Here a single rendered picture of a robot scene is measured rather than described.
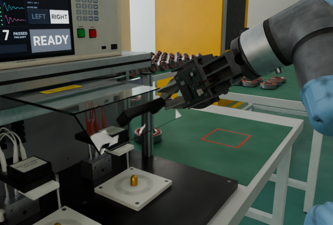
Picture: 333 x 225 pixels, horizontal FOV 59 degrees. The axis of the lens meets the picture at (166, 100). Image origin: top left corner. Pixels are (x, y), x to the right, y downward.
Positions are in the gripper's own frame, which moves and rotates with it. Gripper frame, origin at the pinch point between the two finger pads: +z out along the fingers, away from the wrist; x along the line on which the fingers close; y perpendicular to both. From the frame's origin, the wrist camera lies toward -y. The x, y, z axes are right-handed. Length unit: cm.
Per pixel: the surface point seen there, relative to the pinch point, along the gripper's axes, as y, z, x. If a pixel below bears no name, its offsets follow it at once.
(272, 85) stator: -166, 33, 14
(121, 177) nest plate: -7.7, 31.8, 13.2
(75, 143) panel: -7.8, 45.9, -1.3
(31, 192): 19.8, 25.1, 5.6
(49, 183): 15.6, 25.3, 5.5
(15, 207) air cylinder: 19.3, 35.8, 7.4
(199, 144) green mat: -48, 30, 18
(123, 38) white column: -307, 256, -139
